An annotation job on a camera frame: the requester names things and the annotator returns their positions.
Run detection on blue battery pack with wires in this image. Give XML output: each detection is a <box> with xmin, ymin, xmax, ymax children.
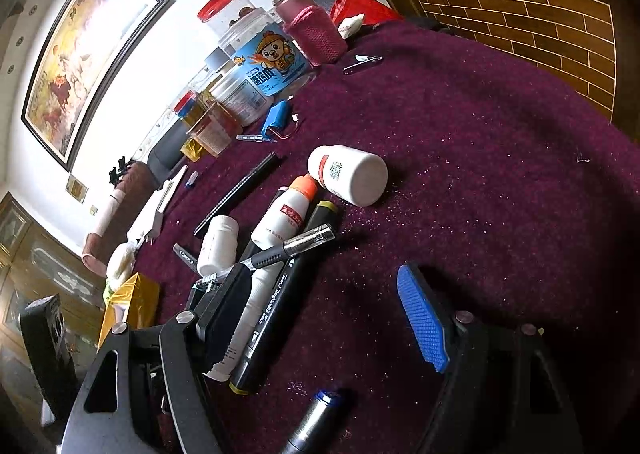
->
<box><xmin>261</xmin><ymin>100</ymin><xmax>303</xmax><ymax>141</ymax></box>

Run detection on white crumpled tissue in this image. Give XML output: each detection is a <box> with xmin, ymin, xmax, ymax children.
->
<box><xmin>336</xmin><ymin>14</ymin><xmax>366</xmax><ymax>39</ymax></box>

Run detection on brown sofa armrest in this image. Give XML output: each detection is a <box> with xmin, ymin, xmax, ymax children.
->
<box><xmin>81</xmin><ymin>161</ymin><xmax>161</xmax><ymax>277</ymax></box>

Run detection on cartoon label plastic jar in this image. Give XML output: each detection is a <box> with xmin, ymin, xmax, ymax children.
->
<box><xmin>220</xmin><ymin>8</ymin><xmax>318</xmax><ymax>99</ymax></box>

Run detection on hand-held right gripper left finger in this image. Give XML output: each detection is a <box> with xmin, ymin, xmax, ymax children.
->
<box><xmin>60</xmin><ymin>264</ymin><xmax>253</xmax><ymax>454</ymax></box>

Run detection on wooden glass door cabinet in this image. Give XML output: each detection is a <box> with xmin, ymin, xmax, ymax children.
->
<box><xmin>0</xmin><ymin>191</ymin><xmax>108</xmax><ymax>385</ymax></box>

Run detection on black gel pen clear cap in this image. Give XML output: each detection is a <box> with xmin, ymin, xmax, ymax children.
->
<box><xmin>195</xmin><ymin>224</ymin><xmax>336</xmax><ymax>287</ymax></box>

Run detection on white rolled cloth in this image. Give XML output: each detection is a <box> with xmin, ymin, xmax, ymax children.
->
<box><xmin>92</xmin><ymin>191</ymin><xmax>123</xmax><ymax>237</ymax></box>

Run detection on yellow bag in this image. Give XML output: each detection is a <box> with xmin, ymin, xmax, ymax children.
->
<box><xmin>97</xmin><ymin>272</ymin><xmax>161</xmax><ymax>350</ymax></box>

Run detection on grey lid white label jar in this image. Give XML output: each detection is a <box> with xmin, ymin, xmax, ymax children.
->
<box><xmin>205</xmin><ymin>48</ymin><xmax>271</xmax><ymax>127</ymax></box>

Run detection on red box with tissue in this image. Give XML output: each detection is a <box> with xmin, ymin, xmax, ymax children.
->
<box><xmin>327</xmin><ymin>0</ymin><xmax>405</xmax><ymax>27</ymax></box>

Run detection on large white pill bottle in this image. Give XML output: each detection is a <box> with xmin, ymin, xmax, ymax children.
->
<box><xmin>307</xmin><ymin>145</ymin><xmax>389</xmax><ymax>207</ymax></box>

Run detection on slim black marker pen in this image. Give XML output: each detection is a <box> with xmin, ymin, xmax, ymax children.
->
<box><xmin>193</xmin><ymin>152</ymin><xmax>279</xmax><ymax>239</ymax></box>

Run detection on small white pill bottle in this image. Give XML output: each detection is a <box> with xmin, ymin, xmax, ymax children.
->
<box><xmin>196</xmin><ymin>215</ymin><xmax>240</xmax><ymax>277</ymax></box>

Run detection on clear plastic cup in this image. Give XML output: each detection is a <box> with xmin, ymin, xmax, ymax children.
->
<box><xmin>186</xmin><ymin>101</ymin><xmax>246</xmax><ymax>158</ymax></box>

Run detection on purple tablecloth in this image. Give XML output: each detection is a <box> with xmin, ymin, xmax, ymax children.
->
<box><xmin>105</xmin><ymin>16</ymin><xmax>640</xmax><ymax>454</ymax></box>

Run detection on white plastic bag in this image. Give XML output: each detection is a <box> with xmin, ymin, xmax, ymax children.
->
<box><xmin>105</xmin><ymin>241</ymin><xmax>138</xmax><ymax>282</ymax></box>

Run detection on wooden brick pattern cabinet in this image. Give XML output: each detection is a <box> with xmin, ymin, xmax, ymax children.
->
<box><xmin>340</xmin><ymin>0</ymin><xmax>618</xmax><ymax>122</ymax></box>

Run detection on orange cap white bottle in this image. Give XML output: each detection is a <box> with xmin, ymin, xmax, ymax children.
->
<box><xmin>250</xmin><ymin>175</ymin><xmax>319</xmax><ymax>251</ymax></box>

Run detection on thick black marker yellow ends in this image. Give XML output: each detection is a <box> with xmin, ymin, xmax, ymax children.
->
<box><xmin>229</xmin><ymin>200</ymin><xmax>343</xmax><ymax>394</ymax></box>

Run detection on silver cylinder with blue tip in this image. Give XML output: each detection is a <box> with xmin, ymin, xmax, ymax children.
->
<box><xmin>277</xmin><ymin>388</ymin><xmax>351</xmax><ymax>454</ymax></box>

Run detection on black nail clipper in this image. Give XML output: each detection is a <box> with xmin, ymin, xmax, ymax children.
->
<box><xmin>343</xmin><ymin>54</ymin><xmax>385</xmax><ymax>75</ymax></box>

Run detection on grey chair back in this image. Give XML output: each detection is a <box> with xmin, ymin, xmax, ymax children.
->
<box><xmin>147</xmin><ymin>121</ymin><xmax>193</xmax><ymax>175</ymax></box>

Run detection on small framed wall picture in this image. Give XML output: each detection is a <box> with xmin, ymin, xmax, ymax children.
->
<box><xmin>65</xmin><ymin>174</ymin><xmax>89</xmax><ymax>203</ymax></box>

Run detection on red lid clear jar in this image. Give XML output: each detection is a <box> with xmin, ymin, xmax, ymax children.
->
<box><xmin>196</xmin><ymin>0</ymin><xmax>256</xmax><ymax>47</ymax></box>

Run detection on white marker pen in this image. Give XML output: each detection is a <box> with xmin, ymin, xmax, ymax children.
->
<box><xmin>204</xmin><ymin>264</ymin><xmax>281</xmax><ymax>382</ymax></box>

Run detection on large framed painting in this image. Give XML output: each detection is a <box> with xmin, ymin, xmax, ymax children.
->
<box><xmin>21</xmin><ymin>0</ymin><xmax>176</xmax><ymax>172</ymax></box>

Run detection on pink thermos with knitted sleeve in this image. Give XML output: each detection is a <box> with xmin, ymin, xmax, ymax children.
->
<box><xmin>265</xmin><ymin>0</ymin><xmax>348</xmax><ymax>67</ymax></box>

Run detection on small jar red blue lid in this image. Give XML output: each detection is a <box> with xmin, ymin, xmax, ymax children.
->
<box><xmin>173</xmin><ymin>91</ymin><xmax>206</xmax><ymax>129</ymax></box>

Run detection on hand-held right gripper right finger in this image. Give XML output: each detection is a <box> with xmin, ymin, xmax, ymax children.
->
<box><xmin>396</xmin><ymin>261</ymin><xmax>586</xmax><ymax>454</ymax></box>

